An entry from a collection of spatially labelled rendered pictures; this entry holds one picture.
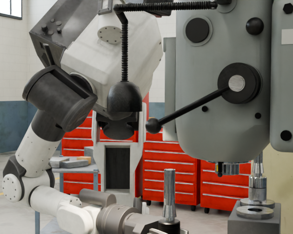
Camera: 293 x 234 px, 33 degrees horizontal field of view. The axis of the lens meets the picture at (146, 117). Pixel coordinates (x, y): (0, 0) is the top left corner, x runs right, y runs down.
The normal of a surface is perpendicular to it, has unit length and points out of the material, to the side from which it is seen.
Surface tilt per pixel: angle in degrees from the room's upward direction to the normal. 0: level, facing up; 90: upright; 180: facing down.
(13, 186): 96
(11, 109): 90
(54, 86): 59
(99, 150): 80
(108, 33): 148
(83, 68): 95
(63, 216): 96
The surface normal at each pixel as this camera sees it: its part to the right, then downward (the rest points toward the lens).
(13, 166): -0.63, 0.14
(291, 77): -0.41, 0.04
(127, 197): -0.04, 0.13
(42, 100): -0.35, 0.32
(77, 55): -0.03, -0.49
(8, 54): 0.91, 0.03
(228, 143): -0.37, 0.51
